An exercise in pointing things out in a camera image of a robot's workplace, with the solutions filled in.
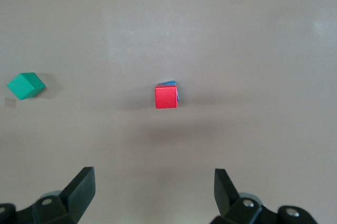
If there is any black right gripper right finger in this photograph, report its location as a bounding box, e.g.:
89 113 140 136
210 168 323 224

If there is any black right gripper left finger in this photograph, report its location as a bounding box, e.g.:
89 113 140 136
0 166 96 224

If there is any green cube block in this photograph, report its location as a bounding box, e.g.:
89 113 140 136
6 72 47 101

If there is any red cube block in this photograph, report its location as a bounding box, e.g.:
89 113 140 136
154 85 180 110

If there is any blue cube block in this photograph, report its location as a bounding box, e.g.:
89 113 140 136
156 79 181 103

